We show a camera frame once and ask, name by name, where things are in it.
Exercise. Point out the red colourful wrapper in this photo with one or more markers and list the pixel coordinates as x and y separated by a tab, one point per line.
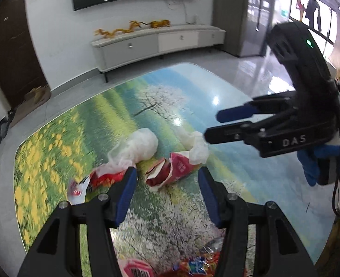
198	265

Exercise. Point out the red and white snack packet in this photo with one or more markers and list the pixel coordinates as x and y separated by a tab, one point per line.
175	170

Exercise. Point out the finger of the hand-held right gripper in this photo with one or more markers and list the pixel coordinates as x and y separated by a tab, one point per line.
224	134
233	114

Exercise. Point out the grey television cabinet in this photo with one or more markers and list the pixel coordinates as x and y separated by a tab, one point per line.
129	50

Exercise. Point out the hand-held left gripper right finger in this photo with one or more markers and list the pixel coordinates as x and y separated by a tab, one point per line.
209	196

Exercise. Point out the pink packet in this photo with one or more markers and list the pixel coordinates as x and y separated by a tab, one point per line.
138	269

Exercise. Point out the brown boot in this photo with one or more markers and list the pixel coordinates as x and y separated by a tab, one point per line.
31	98

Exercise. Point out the yellow dragon figurine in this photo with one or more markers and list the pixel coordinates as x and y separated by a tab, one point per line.
115	31

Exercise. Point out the yellow tiger figurine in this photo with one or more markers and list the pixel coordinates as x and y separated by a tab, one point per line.
160	23

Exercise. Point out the black shoe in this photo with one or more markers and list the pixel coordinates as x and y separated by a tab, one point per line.
11	114

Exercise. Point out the white tissue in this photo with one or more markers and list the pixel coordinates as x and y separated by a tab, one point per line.
142	144
197	147

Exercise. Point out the hanging clothes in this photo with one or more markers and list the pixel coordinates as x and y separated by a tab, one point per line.
314	14

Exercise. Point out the brown doormat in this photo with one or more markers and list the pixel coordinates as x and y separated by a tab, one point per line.
31	112

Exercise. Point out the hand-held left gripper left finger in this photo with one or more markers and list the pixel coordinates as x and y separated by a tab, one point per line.
126	196

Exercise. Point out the dark brown door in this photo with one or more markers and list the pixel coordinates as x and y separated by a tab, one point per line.
11	49

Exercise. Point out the grey double-door fridge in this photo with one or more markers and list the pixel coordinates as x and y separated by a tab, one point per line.
233	14

